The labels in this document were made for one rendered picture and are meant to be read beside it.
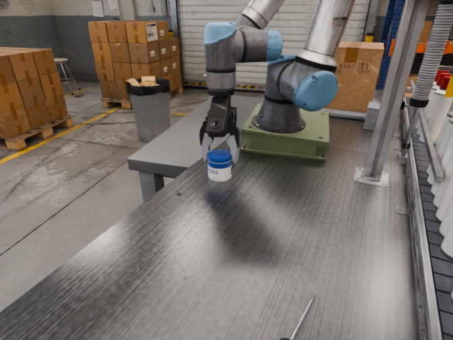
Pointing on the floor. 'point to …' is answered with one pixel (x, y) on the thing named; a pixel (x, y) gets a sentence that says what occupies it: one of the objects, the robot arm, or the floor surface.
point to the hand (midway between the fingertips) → (220, 160)
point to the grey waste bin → (151, 115)
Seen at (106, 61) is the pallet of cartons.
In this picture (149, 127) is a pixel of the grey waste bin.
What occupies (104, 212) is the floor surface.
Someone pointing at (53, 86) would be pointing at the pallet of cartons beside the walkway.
